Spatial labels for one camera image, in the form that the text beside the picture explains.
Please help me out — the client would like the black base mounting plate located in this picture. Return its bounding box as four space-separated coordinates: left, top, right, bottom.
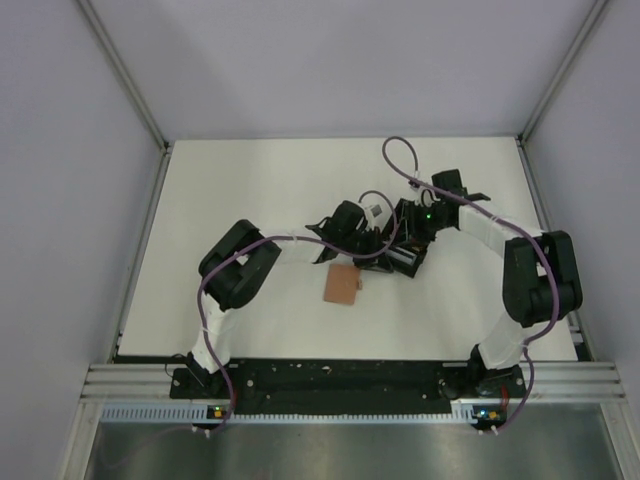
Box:
170 358 525 415

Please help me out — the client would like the aluminium frame post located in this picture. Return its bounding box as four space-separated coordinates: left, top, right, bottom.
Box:
517 0 614 146
73 0 170 152

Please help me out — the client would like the purple cable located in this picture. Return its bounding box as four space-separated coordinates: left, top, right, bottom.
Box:
381 135 562 434
196 189 399 437

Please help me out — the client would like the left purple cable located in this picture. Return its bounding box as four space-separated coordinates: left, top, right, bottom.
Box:
196 189 399 437

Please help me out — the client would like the black plastic card box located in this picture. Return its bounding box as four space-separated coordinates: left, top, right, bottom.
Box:
385 241 428 278

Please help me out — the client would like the left aluminium frame post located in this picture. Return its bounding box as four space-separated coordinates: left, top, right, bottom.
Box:
73 0 170 152

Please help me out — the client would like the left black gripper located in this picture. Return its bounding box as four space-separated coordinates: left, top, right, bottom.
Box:
339 225 392 272

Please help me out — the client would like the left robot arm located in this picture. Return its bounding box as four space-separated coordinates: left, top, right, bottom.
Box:
188 201 400 397

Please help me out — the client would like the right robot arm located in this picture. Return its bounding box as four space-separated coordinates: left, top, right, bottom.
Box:
408 170 583 396

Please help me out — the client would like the grey slotted cable duct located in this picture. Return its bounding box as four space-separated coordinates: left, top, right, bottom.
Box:
101 403 498 425

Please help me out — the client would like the brown leather card holder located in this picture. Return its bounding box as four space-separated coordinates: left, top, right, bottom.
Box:
323 264 362 306

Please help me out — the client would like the aluminium front rail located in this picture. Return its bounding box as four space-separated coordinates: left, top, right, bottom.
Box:
81 362 627 404

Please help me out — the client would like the shiny metal sheet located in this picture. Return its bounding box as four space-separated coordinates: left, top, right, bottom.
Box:
86 405 623 479

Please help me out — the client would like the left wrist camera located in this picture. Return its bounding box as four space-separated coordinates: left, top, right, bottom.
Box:
363 204 383 223

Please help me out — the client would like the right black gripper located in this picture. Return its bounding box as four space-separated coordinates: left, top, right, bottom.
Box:
390 201 450 249

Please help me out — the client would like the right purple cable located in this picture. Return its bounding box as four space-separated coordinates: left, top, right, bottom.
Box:
381 135 562 434

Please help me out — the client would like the right aluminium frame post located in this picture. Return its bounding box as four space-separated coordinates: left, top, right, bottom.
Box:
517 0 614 146

